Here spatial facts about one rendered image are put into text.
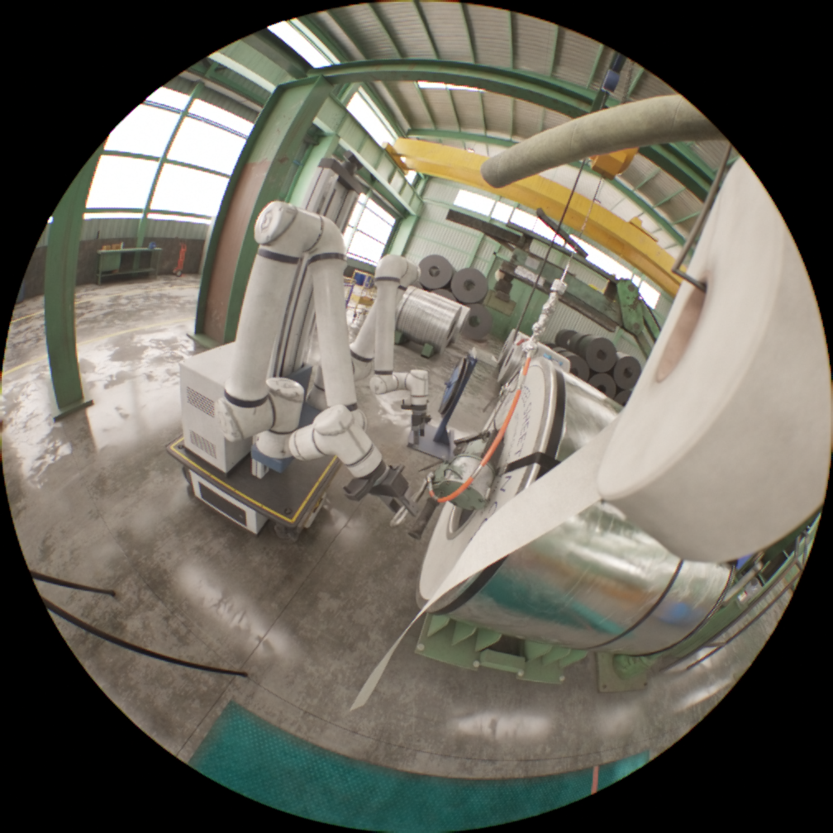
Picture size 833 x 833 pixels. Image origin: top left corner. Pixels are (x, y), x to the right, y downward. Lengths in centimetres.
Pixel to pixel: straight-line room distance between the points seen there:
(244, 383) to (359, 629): 121
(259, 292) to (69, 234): 225
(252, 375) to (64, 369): 237
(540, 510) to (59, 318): 292
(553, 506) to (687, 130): 29
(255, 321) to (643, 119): 80
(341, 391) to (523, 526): 62
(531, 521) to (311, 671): 129
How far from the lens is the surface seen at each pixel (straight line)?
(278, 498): 144
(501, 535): 27
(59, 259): 278
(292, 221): 73
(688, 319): 16
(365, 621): 153
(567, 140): 25
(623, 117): 24
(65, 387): 303
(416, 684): 153
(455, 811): 168
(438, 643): 160
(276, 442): 111
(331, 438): 61
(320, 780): 146
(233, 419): 91
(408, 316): 599
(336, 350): 76
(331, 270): 80
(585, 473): 22
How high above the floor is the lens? 142
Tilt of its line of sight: 25 degrees down
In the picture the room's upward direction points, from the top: 23 degrees clockwise
